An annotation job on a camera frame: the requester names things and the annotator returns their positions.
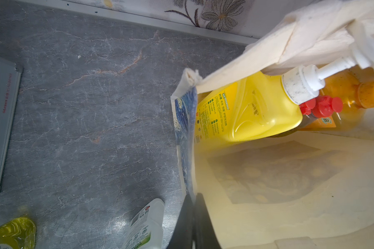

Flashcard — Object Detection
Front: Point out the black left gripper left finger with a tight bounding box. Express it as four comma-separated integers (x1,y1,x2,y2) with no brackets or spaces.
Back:
167,195,194,249

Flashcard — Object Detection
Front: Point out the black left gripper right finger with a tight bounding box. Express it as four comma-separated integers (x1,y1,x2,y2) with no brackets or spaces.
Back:
194,193,221,249

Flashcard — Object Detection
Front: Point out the large yellow pump soap bottle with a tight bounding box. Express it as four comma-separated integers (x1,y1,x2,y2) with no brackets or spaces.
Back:
194,42,374,149

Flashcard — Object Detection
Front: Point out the red dish soap bottle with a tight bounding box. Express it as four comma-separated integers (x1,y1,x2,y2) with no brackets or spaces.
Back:
299,99,316,115

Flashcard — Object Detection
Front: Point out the yellow-green dish soap red cap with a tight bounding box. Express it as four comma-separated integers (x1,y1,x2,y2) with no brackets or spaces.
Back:
298,95,343,131

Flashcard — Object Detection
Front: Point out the orange pump soap bottle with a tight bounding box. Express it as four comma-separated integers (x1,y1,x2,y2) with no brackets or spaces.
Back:
320,66,374,131

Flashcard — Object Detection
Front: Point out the cream starry night tote bag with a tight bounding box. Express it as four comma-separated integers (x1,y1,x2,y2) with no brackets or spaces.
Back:
171,1,374,249

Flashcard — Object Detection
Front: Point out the white bottle green cap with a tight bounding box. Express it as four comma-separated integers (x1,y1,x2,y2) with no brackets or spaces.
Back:
122,198,165,249

